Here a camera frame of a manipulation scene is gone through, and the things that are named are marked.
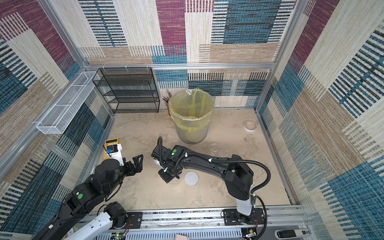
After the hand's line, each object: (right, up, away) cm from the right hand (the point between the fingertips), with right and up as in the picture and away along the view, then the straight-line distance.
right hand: (171, 177), depth 78 cm
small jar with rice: (+24, +12, +16) cm, 31 cm away
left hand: (-15, +12, -7) cm, 21 cm away
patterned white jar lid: (+10, -3, +8) cm, 13 cm away
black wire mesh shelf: (-35, +52, +31) cm, 70 cm away
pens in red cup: (-8, +45, +33) cm, 57 cm away
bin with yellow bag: (+10, +38, +25) cm, 46 cm away
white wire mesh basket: (-52, +30, -6) cm, 61 cm away
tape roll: (+52, +26, +32) cm, 66 cm away
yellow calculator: (-22, +15, -18) cm, 33 cm away
